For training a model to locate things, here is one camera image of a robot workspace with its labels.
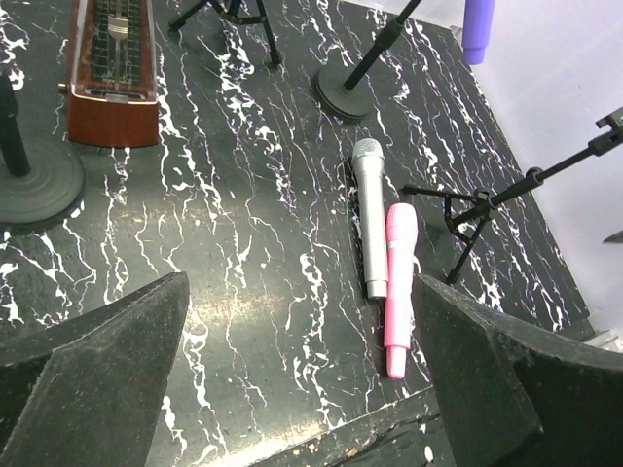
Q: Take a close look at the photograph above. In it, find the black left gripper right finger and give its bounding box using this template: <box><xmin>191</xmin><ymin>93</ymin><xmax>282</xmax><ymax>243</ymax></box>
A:
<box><xmin>412</xmin><ymin>274</ymin><xmax>622</xmax><ymax>466</ymax></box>

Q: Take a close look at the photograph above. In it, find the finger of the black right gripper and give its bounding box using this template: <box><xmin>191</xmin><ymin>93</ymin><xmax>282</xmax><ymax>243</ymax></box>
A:
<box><xmin>603</xmin><ymin>231</ymin><xmax>623</xmax><ymax>243</ymax></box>

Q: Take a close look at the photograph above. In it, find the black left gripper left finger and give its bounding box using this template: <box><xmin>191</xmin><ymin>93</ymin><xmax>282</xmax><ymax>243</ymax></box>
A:
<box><xmin>1</xmin><ymin>272</ymin><xmax>190</xmax><ymax>466</ymax></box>

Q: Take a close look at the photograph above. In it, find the black round-base stand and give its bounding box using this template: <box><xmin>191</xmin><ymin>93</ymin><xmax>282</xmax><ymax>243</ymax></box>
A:
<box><xmin>311</xmin><ymin>0</ymin><xmax>421</xmax><ymax>122</ymax></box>
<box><xmin>1</xmin><ymin>72</ymin><xmax>86</xmax><ymax>232</ymax></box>

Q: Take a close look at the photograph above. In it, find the purple plastic microphone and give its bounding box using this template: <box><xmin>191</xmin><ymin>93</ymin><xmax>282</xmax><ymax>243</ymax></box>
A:
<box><xmin>461</xmin><ymin>0</ymin><xmax>495</xmax><ymax>65</ymax></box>

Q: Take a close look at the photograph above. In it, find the silver microphone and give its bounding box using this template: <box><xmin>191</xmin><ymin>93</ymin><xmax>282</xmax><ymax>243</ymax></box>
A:
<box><xmin>351</xmin><ymin>138</ymin><xmax>388</xmax><ymax>299</ymax></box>

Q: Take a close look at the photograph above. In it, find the small black tripod stand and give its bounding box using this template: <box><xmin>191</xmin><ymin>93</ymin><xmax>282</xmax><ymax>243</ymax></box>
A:
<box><xmin>401</xmin><ymin>108</ymin><xmax>622</xmax><ymax>285</ymax></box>

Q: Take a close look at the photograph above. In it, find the tall black tripod stand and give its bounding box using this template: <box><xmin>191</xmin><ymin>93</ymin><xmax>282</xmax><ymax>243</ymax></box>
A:
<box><xmin>168</xmin><ymin>0</ymin><xmax>282</xmax><ymax>67</ymax></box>

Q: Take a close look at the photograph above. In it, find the pink microphone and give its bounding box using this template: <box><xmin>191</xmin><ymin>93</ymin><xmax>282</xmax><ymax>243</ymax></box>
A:
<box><xmin>384</xmin><ymin>202</ymin><xmax>419</xmax><ymax>379</ymax></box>

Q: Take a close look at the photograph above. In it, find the brown wooden metronome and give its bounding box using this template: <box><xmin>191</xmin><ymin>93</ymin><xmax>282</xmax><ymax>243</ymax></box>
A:
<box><xmin>58</xmin><ymin>0</ymin><xmax>160</xmax><ymax>148</ymax></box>

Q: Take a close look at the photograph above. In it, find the aluminium table rail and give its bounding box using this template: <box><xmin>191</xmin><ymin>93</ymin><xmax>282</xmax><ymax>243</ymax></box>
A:
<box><xmin>583</xmin><ymin>330</ymin><xmax>623</xmax><ymax>353</ymax></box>

